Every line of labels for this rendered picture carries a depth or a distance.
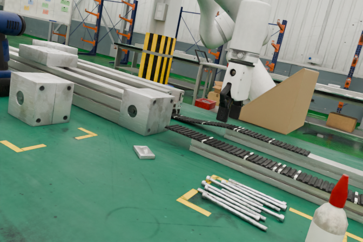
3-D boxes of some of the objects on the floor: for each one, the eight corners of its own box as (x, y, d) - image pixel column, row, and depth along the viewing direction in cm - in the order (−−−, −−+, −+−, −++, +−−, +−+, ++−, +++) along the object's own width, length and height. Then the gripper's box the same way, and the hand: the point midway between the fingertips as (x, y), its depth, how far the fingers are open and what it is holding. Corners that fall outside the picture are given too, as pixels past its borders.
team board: (-9, 58, 587) (-2, -45, 549) (9, 58, 635) (18, -36, 597) (58, 74, 565) (71, -31, 527) (72, 72, 614) (84, -23, 576)
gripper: (241, 59, 89) (228, 113, 92) (216, 53, 74) (201, 118, 78) (264, 64, 85) (249, 120, 89) (243, 59, 71) (227, 127, 74)
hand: (228, 115), depth 83 cm, fingers open, 8 cm apart
